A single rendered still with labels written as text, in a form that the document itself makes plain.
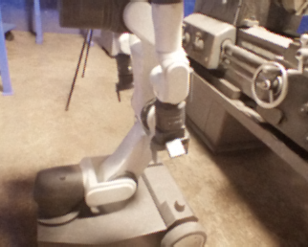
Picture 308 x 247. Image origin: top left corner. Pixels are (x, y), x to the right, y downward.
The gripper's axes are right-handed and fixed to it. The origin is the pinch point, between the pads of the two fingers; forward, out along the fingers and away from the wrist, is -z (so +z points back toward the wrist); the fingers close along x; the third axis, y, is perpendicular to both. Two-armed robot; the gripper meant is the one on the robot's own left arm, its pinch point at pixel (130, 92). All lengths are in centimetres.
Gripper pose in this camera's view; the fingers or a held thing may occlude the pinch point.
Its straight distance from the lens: 116.8
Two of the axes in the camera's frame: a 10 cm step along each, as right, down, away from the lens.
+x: 9.3, -2.5, 2.7
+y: -3.6, -5.1, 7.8
